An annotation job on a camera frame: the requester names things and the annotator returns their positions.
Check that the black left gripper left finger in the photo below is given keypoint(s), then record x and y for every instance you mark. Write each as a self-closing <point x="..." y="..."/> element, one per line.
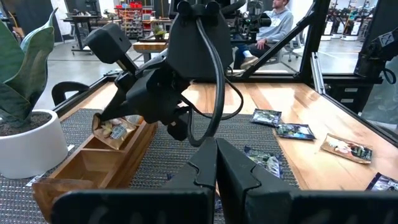
<point x="186" y="202"/>

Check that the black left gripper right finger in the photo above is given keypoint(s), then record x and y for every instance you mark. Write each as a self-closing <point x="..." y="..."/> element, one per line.
<point x="264" y="205"/>

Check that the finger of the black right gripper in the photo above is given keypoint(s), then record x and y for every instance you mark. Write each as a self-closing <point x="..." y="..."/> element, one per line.
<point x="118" y="101"/>
<point x="130" y="111"/>

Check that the brown tea packet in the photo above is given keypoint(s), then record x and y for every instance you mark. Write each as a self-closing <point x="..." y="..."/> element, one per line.
<point x="346" y="148"/>
<point x="115" y="133"/>

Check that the black background robot arm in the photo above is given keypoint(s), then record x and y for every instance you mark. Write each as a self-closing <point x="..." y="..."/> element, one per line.
<point x="373" y="56"/>
<point x="252" y="21"/>

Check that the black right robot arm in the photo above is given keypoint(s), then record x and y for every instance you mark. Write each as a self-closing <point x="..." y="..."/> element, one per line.
<point x="192" y="46"/>

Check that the wooden divided tray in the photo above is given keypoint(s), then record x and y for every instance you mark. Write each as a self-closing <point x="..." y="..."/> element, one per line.
<point x="140" y="146"/>

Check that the grey woven placemat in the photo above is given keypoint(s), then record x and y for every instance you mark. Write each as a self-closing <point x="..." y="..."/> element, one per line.
<point x="174" y="161"/>

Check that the wooden workbench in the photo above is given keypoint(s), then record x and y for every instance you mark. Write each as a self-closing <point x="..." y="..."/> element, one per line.
<point x="149" y="46"/>

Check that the small potted plant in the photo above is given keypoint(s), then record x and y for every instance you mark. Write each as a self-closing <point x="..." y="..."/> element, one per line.
<point x="159" y="32"/>

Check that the red parts bin shelf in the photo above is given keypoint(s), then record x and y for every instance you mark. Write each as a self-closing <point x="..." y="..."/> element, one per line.
<point x="133" y="18"/>

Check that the black standing desk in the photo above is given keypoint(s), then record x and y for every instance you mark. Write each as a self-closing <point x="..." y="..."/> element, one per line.
<point x="81" y="19"/>

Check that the green snake plant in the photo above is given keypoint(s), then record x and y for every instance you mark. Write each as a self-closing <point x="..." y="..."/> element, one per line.
<point x="28" y="62"/>

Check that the white plant pot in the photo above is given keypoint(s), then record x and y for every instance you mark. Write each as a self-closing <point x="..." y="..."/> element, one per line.
<point x="31" y="149"/>

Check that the black drawer cabinet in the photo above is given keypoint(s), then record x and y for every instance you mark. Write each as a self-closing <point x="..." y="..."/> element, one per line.
<point x="348" y="96"/>

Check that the person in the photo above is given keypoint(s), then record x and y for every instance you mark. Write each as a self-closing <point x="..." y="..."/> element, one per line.
<point x="276" y="25"/>

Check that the silver aluminium bar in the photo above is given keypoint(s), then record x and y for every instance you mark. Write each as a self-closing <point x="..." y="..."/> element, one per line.
<point x="318" y="74"/>

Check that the office chair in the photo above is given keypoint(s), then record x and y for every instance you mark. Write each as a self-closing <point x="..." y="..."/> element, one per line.
<point x="295" y="46"/>

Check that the white background robot station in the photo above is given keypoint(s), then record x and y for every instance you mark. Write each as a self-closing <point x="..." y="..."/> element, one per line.
<point x="328" y="31"/>
<point x="353" y="31"/>

